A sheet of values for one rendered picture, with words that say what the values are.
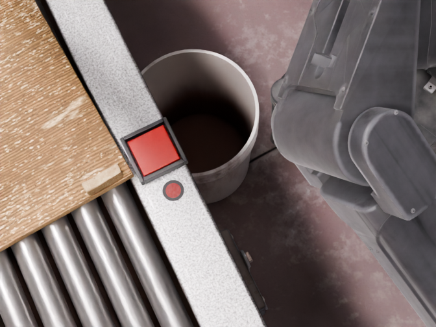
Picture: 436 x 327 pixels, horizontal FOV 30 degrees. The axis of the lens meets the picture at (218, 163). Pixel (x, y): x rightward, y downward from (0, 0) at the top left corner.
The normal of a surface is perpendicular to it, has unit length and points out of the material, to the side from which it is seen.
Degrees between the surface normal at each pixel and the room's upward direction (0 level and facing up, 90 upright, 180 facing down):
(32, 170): 0
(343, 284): 0
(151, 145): 0
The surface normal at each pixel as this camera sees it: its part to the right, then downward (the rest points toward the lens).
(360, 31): -0.83, -0.31
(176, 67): 0.28, 0.90
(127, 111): -0.05, -0.27
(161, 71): 0.48, 0.82
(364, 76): 0.44, 0.17
